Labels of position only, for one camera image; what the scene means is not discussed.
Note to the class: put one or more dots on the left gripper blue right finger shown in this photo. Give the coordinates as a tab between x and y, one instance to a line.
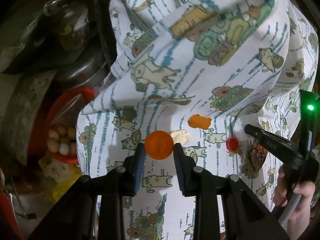
184	166

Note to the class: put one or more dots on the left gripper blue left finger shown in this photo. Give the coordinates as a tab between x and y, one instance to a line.
139	159

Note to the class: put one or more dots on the right hand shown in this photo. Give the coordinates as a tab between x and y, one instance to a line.
302	194

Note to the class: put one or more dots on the red snack wrapper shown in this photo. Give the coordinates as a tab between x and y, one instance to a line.
257	156

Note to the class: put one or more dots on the dark metal pot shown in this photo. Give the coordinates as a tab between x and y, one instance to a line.
58	37

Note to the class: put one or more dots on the orange peel piece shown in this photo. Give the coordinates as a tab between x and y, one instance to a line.
198	121

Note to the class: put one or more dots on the red bowl with eggs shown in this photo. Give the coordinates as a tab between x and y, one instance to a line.
61	125

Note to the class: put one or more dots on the cat print white cloth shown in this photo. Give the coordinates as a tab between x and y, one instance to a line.
237	62

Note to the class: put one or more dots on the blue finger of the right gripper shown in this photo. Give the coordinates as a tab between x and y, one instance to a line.
280	147

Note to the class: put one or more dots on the orange bottle cap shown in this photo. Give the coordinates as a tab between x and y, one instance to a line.
159	145

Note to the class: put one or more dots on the yellow plastic bag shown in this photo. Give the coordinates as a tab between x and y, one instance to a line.
64	175

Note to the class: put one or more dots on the red bottle cap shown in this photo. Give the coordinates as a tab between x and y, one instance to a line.
232	144

